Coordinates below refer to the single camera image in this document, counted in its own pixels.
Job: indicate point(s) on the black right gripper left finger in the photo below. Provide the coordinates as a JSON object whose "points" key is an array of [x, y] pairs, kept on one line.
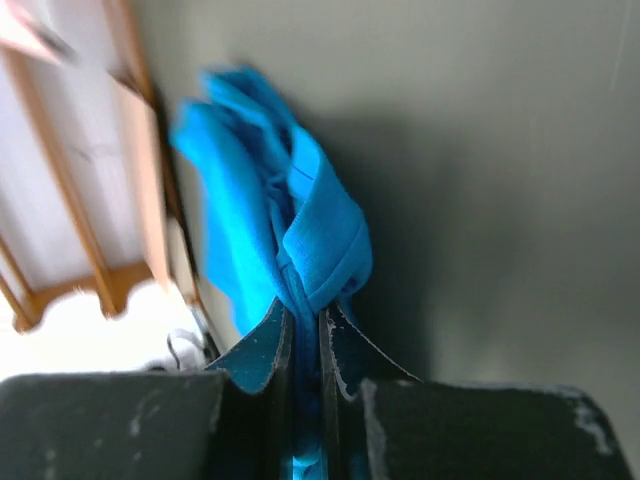
{"points": [[231, 420]]}

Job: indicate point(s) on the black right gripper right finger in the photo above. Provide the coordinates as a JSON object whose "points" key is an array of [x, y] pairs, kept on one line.
{"points": [[381, 422]]}

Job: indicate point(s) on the blue t shirt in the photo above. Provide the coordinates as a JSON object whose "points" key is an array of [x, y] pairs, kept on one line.
{"points": [[279, 224]]}

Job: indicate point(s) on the wooden drying rack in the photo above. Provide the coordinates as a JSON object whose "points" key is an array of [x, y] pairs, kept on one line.
{"points": [[89, 198]]}

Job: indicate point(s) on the pink cardboard sheet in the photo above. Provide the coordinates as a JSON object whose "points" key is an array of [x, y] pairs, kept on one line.
{"points": [[21, 32]]}

